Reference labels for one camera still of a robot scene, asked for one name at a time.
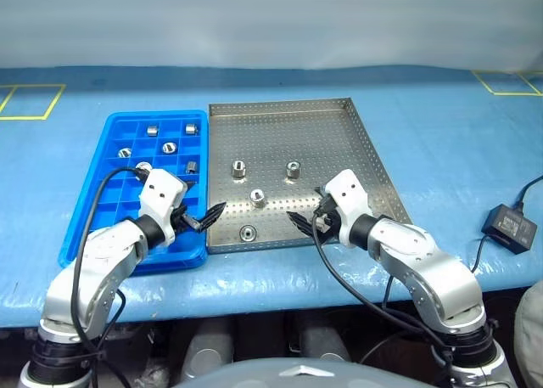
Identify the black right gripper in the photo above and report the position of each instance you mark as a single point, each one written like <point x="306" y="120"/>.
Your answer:
<point x="327" y="226"/>

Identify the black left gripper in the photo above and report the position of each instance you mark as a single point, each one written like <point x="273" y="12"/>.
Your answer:
<point x="183" y="221"/>

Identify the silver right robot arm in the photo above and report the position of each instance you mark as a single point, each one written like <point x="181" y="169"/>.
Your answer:
<point x="428" y="265"/>

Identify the blue compartment tray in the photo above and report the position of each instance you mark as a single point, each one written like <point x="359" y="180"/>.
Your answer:
<point x="91" y="218"/>

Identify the metal nut in bin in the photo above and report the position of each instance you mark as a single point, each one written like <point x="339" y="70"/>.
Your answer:
<point x="124" y="153"/>
<point x="169" y="148"/>

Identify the perforated metal tray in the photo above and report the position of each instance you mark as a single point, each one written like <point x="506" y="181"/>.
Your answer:
<point x="297" y="137"/>

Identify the grey rounded robot leg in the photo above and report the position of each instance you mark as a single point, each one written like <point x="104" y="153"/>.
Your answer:
<point x="210" y="354"/>
<point x="324" y="341"/>

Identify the grey robot torso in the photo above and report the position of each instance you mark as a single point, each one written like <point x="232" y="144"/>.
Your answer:
<point x="305" y="375"/>

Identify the black power adapter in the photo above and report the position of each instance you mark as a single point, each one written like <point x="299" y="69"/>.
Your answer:
<point x="507" y="228"/>

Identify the grey rounded object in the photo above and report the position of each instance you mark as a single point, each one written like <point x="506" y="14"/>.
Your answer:
<point x="530" y="337"/>

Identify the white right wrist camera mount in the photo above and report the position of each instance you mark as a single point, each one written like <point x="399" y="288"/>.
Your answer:
<point x="350" y="197"/>

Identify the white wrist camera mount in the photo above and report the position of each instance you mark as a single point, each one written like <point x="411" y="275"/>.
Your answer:
<point x="161" y="192"/>
<point x="350" y="197"/>

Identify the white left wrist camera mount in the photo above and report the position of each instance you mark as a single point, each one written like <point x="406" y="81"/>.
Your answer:
<point x="161" y="192"/>

